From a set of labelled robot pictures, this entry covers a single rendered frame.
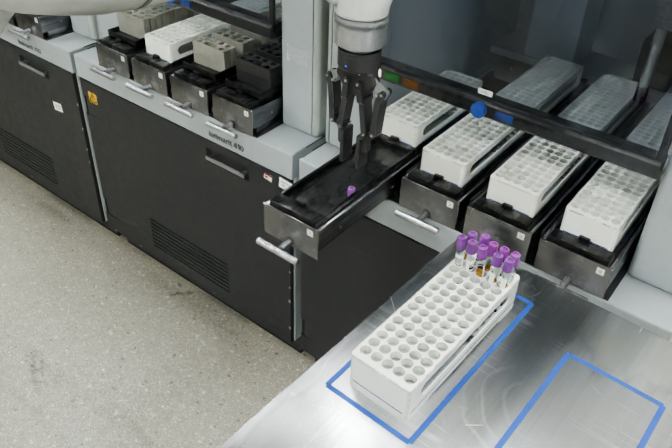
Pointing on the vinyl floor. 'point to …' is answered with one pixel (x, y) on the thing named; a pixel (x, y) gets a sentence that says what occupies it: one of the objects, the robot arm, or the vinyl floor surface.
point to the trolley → (493, 384)
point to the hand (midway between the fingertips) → (353, 146)
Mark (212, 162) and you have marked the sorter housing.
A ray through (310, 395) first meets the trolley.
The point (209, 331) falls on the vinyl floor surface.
